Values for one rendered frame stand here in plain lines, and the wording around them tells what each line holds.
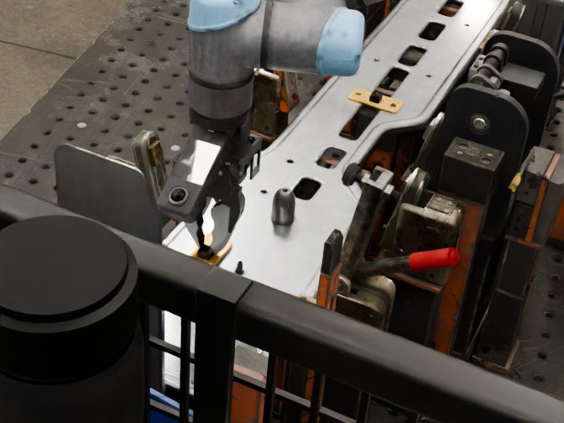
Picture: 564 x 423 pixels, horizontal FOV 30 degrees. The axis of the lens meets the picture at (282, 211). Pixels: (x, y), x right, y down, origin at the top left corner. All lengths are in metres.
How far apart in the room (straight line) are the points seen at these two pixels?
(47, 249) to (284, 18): 0.75
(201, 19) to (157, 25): 1.32
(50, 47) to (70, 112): 1.63
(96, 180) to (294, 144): 0.64
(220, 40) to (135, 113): 1.02
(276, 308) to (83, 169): 0.50
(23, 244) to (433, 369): 0.19
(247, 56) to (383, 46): 0.71
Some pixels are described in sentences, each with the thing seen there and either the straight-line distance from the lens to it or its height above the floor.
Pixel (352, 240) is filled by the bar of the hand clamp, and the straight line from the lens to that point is 1.21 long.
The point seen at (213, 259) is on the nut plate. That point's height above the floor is 1.01.
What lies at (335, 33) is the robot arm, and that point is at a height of 1.34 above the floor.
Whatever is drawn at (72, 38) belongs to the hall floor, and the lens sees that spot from 3.84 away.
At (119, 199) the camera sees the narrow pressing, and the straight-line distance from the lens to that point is 0.97.
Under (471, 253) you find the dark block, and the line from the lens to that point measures 1.47.
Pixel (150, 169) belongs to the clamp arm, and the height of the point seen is 1.07.
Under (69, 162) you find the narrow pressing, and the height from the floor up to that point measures 1.32.
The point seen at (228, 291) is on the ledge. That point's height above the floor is 1.55.
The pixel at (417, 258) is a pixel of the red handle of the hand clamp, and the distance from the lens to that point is 1.20.
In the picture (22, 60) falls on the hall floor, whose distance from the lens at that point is 3.72.
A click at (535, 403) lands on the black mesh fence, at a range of 0.49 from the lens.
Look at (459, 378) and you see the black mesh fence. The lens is 0.49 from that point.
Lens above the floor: 1.90
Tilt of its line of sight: 39 degrees down
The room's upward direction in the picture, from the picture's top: 5 degrees clockwise
